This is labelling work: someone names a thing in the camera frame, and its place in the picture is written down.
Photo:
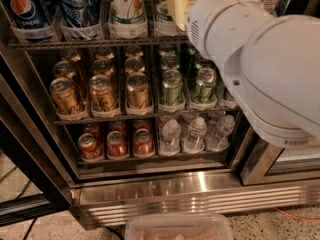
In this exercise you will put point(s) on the water bottle middle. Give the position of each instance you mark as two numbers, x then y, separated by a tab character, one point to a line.
193	141

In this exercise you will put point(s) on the red can front left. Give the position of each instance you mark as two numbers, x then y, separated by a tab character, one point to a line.
89	146

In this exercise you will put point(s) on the water bottle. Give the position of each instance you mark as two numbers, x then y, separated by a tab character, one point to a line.
193	141
218	140
170	138

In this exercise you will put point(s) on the red can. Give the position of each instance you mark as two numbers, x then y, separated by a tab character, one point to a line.
89	146
143	144
116	144

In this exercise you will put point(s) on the gold can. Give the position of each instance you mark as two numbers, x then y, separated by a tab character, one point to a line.
134	65
103	67
65	69
102	94
65	96
138	91

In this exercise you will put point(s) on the clear plastic container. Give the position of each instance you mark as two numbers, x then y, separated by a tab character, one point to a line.
179	227

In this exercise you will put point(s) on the gold can front right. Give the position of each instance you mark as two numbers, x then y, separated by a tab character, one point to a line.
138	91

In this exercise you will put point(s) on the gold can front left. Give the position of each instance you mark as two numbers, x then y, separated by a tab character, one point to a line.
65	96

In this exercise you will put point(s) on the red can front right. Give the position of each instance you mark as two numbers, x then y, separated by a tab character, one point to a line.
143	144

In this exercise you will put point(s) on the green can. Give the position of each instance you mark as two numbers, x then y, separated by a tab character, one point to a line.
204	86
169	61
171	88
199	62

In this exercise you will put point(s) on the green can front right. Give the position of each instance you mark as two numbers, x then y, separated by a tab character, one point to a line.
204	86

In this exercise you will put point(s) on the water bottle left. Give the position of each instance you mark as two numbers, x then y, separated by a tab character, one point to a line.
170	138

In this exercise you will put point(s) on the green can front left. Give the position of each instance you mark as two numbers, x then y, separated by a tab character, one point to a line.
171	88

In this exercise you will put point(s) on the gold can front middle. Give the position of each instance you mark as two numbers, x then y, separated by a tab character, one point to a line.
102	94

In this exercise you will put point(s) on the water bottle right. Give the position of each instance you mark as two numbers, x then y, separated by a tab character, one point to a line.
218	140

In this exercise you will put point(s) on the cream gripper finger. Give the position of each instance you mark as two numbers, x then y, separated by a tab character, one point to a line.
179	11

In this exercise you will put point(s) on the stainless steel fridge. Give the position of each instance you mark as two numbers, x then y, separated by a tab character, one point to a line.
250	174

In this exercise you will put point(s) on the red can front middle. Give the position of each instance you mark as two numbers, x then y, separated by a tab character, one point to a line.
116	144

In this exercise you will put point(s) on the open fridge door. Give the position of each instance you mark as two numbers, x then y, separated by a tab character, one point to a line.
22	142

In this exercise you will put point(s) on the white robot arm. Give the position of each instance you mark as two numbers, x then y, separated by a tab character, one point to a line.
270	65

